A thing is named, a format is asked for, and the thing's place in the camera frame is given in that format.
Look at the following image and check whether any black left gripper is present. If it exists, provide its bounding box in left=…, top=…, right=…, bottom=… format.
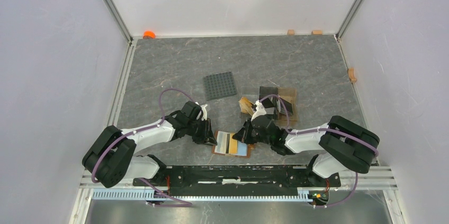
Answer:
left=186, top=117, right=218, bottom=146

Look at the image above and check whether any brown leather card holder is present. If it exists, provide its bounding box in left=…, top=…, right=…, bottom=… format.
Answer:
left=212, top=131, right=255, bottom=158

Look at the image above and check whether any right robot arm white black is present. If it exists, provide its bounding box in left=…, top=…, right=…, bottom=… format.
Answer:
left=233, top=115, right=380, bottom=186

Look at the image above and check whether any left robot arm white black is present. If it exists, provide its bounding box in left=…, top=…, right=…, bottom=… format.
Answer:
left=82, top=101, right=217, bottom=188

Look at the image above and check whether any gold credit card stack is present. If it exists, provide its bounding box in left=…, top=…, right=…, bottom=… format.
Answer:
left=238, top=97, right=256, bottom=115

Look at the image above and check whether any black credit card stack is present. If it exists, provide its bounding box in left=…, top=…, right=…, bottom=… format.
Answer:
left=258, top=86, right=279, bottom=100

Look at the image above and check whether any dark grey studded baseplate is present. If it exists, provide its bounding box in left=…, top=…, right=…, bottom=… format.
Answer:
left=203, top=71, right=237, bottom=101

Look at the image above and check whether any orange round cap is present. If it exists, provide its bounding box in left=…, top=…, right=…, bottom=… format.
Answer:
left=142, top=31, right=156, bottom=39

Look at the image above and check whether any curved wooden piece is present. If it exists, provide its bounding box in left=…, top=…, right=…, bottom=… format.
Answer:
left=347, top=68, right=357, bottom=84

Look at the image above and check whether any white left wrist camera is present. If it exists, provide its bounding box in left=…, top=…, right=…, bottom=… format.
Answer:
left=193, top=102, right=209, bottom=121

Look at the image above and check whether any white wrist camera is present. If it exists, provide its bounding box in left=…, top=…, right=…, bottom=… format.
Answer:
left=193, top=102, right=209, bottom=121
left=251, top=100, right=267, bottom=121

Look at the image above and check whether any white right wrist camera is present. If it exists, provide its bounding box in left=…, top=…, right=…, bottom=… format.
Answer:
left=251, top=100, right=267, bottom=121

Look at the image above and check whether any white slotted cable duct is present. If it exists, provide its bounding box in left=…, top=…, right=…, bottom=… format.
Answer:
left=92, top=188, right=312, bottom=203

